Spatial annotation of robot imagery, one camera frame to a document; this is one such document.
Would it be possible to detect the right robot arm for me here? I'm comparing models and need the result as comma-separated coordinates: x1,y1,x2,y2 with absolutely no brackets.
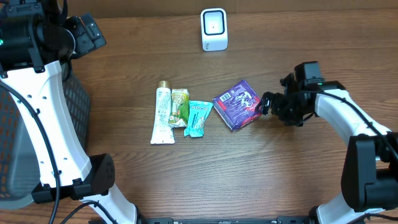
256,61,397,223

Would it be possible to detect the teal wipes pack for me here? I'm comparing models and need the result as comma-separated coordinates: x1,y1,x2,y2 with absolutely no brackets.
184,100,213,138

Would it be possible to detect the green yellow snack pack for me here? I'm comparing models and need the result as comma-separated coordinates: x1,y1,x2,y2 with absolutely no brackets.
169,88,189,128

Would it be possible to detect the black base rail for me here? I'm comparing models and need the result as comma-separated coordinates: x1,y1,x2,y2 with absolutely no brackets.
136,216,315,224

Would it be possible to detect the white tube gold cap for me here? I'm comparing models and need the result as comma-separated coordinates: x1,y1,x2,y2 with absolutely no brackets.
150,80,175,144

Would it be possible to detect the grey plastic basket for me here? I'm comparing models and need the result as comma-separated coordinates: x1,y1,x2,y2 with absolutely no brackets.
1,61,92,210

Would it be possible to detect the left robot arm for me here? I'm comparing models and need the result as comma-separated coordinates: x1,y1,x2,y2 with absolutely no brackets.
1,1,138,223

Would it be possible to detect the purple pad package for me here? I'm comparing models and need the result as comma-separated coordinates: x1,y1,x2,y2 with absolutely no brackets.
213,80,262,131

